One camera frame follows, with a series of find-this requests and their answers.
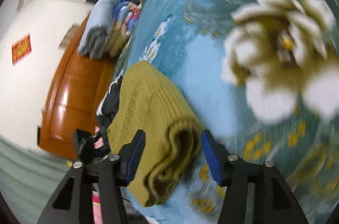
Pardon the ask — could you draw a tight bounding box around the olive green knitted sweater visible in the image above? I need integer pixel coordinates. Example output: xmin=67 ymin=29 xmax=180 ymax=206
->
xmin=107 ymin=61 xmax=203 ymax=207

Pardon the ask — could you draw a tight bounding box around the black and white garment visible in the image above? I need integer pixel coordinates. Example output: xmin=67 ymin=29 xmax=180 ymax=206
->
xmin=96 ymin=75 xmax=123 ymax=145

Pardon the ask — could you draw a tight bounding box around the red wall decoration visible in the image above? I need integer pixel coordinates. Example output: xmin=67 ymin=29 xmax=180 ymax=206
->
xmin=11 ymin=34 xmax=32 ymax=65

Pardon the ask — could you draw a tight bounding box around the orange wooden headboard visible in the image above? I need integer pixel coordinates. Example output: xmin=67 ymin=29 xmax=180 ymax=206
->
xmin=37 ymin=20 xmax=115 ymax=160

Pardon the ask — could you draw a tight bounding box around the stack of folded quilts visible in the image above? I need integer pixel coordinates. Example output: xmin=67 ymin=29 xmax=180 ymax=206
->
xmin=78 ymin=0 xmax=142 ymax=59

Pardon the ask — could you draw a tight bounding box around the blue floral bed blanket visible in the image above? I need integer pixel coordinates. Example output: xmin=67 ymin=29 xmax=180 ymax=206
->
xmin=114 ymin=0 xmax=338 ymax=223

